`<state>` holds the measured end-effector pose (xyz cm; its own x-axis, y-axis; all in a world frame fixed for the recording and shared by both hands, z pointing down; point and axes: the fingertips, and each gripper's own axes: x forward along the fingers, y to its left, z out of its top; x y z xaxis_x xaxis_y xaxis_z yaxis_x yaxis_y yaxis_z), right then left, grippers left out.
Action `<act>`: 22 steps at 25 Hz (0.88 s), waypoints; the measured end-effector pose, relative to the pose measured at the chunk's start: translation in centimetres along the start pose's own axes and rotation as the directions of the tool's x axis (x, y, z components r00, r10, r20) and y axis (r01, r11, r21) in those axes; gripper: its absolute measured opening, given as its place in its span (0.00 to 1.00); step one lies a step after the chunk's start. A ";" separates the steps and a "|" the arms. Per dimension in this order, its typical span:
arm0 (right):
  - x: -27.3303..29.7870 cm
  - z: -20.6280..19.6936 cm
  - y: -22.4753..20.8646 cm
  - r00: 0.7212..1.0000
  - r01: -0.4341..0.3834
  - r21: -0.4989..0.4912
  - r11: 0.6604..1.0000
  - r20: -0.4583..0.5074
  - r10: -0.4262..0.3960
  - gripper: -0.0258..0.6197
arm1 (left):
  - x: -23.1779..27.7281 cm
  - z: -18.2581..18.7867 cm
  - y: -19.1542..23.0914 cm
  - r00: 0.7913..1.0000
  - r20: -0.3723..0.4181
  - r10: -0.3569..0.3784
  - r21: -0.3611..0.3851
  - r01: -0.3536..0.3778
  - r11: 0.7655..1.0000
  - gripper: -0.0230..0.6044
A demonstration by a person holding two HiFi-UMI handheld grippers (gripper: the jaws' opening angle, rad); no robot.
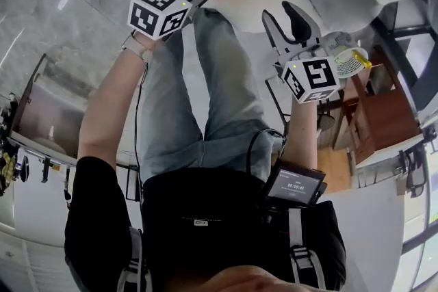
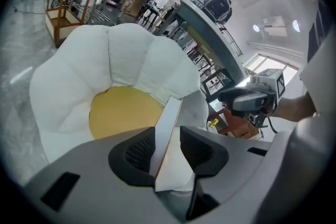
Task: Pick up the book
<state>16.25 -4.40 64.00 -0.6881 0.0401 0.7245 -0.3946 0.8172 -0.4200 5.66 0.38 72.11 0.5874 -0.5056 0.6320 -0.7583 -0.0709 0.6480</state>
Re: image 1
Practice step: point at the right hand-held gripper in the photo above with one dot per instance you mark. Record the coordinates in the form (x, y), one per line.
(315, 77)

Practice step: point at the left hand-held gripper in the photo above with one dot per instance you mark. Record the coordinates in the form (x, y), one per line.
(150, 13)

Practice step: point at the person's left forearm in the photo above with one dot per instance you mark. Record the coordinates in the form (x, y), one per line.
(102, 106)

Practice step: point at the person's right forearm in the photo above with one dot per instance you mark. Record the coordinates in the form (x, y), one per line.
(304, 133)

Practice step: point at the white mesh waste basket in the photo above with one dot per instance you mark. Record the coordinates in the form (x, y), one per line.
(349, 65)

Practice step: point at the beige wristband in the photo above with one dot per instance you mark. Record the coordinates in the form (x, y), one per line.
(137, 48)

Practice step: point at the black round stool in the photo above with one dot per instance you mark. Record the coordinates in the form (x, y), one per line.
(325, 121)

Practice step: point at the person's grey jeans legs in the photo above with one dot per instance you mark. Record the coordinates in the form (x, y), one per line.
(212, 95)

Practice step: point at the brown wooden cabinet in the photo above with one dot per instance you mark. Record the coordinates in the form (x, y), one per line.
(383, 113)

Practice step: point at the large flat cardboard box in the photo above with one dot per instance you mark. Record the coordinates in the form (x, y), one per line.
(333, 171)

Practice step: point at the black chest-mounted screen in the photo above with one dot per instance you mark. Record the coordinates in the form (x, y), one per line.
(296, 184)

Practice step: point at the black metal stand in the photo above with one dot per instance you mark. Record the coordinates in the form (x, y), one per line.
(415, 171)

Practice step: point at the grey open cabinet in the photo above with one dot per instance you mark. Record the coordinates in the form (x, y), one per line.
(51, 106)

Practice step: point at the person's black t-shirt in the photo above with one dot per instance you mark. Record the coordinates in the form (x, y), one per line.
(205, 232)

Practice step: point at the person's head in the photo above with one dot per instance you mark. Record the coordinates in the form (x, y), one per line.
(239, 280)

